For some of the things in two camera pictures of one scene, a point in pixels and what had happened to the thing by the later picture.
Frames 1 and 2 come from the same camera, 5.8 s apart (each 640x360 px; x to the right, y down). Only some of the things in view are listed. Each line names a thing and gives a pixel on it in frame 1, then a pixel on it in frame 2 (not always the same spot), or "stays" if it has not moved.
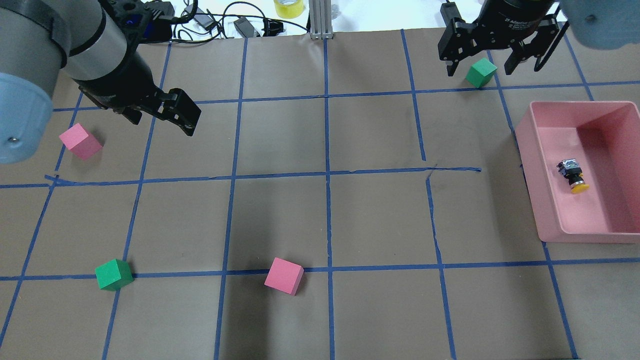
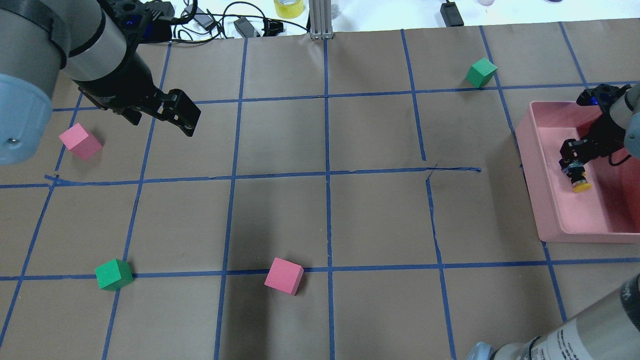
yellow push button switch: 571,169 stays
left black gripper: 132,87 stays
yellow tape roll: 289,9 stays
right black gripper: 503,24 -> 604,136
